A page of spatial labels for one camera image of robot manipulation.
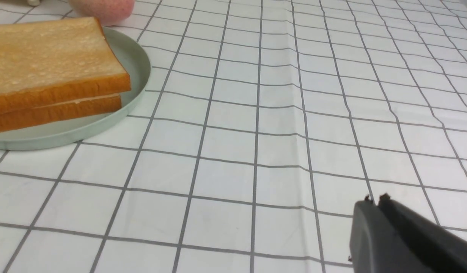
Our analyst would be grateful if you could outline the pink peach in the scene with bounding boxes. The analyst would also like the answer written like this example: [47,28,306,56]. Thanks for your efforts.
[68,0,135,26]

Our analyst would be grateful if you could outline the light green plate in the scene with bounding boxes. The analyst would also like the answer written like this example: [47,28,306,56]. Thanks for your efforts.
[0,27,151,151]

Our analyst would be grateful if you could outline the toast slice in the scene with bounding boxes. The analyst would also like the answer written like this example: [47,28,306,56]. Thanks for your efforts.
[0,94,122,132]
[0,17,131,114]

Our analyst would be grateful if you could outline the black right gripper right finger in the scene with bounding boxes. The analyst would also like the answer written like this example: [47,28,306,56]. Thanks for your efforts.
[378,194,467,273]

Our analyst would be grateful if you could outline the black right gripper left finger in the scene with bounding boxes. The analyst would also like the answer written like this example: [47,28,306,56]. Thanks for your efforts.
[348,195,433,273]

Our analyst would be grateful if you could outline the white checkered tablecloth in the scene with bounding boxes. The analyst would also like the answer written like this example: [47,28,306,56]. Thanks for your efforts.
[0,0,467,273]

